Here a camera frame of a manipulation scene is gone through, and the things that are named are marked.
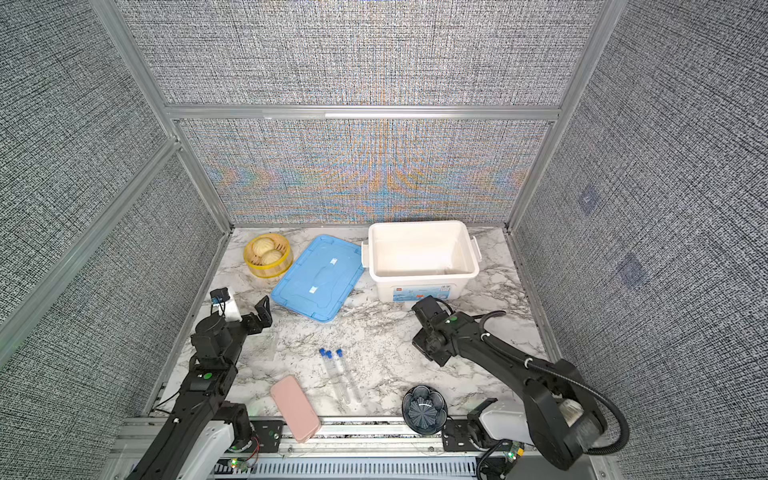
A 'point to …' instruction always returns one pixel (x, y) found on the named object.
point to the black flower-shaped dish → (424, 410)
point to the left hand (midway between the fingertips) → (252, 300)
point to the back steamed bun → (262, 245)
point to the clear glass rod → (274, 348)
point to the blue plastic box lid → (322, 278)
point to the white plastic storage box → (417, 259)
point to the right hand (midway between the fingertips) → (419, 346)
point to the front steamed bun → (271, 257)
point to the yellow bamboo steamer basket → (253, 262)
